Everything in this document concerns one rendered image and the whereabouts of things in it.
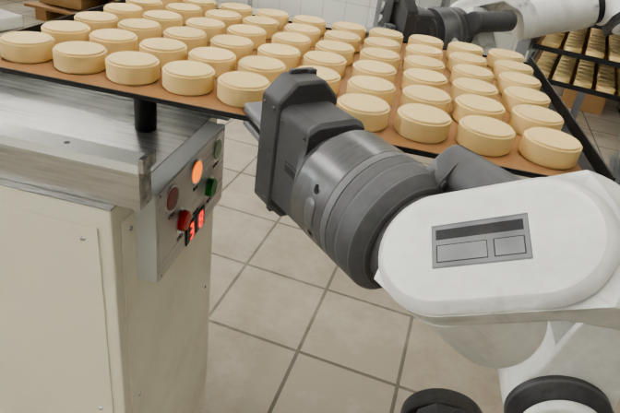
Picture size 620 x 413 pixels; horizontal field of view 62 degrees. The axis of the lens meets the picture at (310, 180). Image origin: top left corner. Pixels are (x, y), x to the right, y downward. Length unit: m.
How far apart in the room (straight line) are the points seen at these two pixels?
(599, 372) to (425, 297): 0.60
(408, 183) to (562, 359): 0.54
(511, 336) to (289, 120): 0.20
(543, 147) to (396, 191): 0.21
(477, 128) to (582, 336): 0.40
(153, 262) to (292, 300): 1.09
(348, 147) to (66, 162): 0.38
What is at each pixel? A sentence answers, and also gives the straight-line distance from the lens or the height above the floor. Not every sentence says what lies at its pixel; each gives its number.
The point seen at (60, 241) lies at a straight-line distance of 0.70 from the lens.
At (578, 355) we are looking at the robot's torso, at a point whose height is 0.69.
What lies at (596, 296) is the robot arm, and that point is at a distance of 0.25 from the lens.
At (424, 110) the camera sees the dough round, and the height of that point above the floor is 1.02.
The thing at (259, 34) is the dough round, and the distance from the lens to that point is 0.68.
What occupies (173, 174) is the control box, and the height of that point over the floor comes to 0.84.
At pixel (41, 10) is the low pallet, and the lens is 4.85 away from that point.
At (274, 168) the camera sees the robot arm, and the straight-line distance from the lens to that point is 0.41.
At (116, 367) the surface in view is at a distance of 0.81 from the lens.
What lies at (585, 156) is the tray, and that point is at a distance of 0.55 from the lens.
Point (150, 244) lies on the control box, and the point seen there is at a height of 0.76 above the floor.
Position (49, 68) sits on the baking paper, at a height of 1.00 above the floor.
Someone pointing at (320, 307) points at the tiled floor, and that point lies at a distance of 1.75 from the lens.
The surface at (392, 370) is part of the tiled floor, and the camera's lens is 1.63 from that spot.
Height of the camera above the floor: 1.18
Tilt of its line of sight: 29 degrees down
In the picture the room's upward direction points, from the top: 8 degrees clockwise
